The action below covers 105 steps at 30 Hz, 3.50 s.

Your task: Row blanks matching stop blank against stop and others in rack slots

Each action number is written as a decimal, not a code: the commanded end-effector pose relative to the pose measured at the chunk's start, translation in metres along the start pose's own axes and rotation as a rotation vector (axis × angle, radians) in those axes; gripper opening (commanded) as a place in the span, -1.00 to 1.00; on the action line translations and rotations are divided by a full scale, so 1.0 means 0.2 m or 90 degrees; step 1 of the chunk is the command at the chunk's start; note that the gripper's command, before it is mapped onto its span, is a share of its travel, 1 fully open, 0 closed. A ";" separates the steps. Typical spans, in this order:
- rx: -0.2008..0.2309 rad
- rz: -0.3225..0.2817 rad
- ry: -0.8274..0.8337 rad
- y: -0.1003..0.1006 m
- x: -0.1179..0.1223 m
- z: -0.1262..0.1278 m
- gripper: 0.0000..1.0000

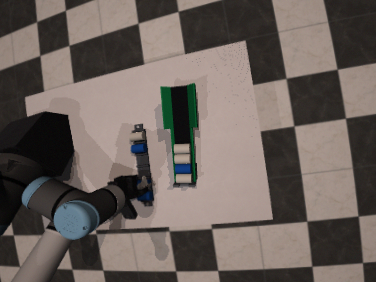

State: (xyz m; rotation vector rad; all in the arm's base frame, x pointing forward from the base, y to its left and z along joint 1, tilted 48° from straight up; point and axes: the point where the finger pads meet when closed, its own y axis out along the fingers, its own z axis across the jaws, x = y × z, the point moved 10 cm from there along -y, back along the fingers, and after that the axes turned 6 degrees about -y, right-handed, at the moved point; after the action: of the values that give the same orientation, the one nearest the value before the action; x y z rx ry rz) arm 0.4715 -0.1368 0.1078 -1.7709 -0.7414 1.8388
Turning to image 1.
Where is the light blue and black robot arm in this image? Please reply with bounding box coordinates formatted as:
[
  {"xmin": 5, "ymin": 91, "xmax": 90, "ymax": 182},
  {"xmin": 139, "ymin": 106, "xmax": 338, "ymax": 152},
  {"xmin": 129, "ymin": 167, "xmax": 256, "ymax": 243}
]
[{"xmin": 0, "ymin": 153, "xmax": 138, "ymax": 282}]

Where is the beige cylinder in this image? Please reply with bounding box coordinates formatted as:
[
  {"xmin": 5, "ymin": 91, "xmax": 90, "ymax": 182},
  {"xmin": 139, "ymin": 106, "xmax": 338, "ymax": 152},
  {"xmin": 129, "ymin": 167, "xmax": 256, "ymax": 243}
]
[
  {"xmin": 174, "ymin": 154, "xmax": 191, "ymax": 164},
  {"xmin": 129, "ymin": 131, "xmax": 146, "ymax": 142},
  {"xmin": 174, "ymin": 143, "xmax": 191, "ymax": 154},
  {"xmin": 176, "ymin": 173, "xmax": 192, "ymax": 183}
]

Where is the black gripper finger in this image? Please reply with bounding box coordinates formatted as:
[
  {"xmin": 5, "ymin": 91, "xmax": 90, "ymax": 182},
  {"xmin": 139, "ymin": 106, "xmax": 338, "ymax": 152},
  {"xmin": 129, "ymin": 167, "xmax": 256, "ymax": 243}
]
[{"xmin": 137, "ymin": 176, "xmax": 152, "ymax": 196}]

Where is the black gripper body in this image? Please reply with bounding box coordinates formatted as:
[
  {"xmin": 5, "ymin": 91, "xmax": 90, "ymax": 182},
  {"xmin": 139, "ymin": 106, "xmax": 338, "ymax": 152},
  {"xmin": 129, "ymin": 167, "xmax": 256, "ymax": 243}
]
[{"xmin": 108, "ymin": 174, "xmax": 139, "ymax": 200}]

